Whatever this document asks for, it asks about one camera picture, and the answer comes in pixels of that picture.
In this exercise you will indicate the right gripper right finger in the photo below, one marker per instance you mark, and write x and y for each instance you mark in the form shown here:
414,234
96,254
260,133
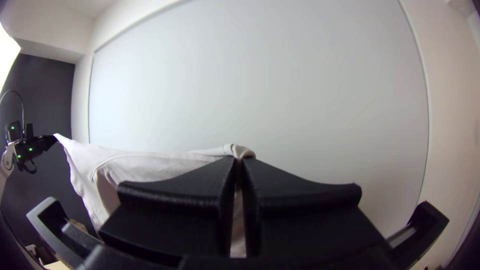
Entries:
300,225

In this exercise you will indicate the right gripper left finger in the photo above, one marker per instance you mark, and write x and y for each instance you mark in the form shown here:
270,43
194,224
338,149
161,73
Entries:
180,210

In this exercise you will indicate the grey t-shirt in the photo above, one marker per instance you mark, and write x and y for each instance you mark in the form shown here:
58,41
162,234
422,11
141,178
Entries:
123,168

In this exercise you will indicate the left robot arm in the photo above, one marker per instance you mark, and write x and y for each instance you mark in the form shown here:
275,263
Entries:
5,161

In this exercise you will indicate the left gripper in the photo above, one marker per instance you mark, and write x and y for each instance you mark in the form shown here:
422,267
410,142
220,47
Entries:
32,150

